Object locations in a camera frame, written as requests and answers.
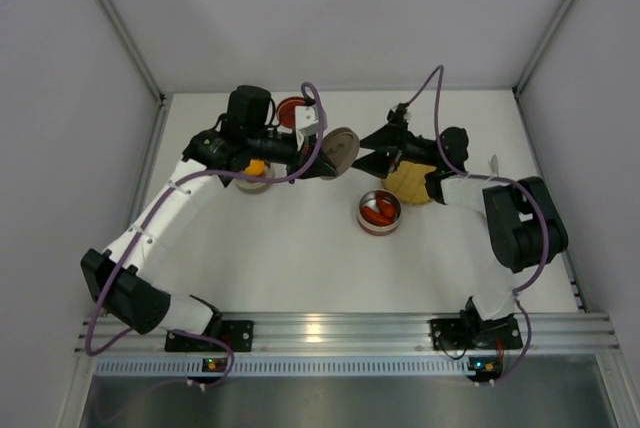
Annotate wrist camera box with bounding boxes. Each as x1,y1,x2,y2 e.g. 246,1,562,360
294,105,320,143
387,103,411,125

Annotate taupe steel lunch bowl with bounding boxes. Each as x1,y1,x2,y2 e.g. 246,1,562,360
234,161,275,193

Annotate taupe round lid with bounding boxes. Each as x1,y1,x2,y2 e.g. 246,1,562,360
322,127,360,180

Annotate aluminium front rail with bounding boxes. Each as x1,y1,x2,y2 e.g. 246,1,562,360
74,311,620,353

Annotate corner aluminium post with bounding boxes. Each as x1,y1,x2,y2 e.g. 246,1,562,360
512,0,580,101
67,0,167,104

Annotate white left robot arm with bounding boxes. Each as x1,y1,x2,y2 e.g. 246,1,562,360
80,82,337,337

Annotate red sausage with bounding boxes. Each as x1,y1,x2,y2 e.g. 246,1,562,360
360,206,394,227

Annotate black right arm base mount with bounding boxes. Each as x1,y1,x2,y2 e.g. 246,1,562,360
428,316,524,352

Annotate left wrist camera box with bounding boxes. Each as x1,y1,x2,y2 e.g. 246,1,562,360
294,105,320,143

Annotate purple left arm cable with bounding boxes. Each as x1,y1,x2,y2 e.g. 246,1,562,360
85,81,329,389

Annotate red round lid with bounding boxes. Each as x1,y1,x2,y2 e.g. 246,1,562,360
276,96,306,130

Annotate slotted grey cable duct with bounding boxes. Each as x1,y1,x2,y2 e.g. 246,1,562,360
94,355,497,378

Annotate red chicken wing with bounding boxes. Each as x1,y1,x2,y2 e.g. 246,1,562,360
376,197,397,220

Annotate orange fruit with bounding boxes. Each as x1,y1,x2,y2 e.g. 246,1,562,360
244,160,266,177

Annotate left corner aluminium post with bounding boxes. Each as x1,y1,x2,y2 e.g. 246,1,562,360
67,0,167,104

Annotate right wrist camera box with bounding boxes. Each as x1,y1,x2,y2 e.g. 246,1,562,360
387,103,411,125

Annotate red steel lunch bowl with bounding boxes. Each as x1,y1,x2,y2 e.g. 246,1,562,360
356,189,402,236

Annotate steel food tongs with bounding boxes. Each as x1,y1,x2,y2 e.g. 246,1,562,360
489,155,499,176

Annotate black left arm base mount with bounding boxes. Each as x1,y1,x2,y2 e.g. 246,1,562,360
164,318,254,353

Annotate right corner aluminium post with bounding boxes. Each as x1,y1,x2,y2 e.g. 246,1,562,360
512,0,580,101

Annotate round bamboo tray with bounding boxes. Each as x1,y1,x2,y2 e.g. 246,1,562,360
381,161,435,205

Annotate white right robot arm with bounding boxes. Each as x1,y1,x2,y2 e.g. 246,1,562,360
352,121,568,350

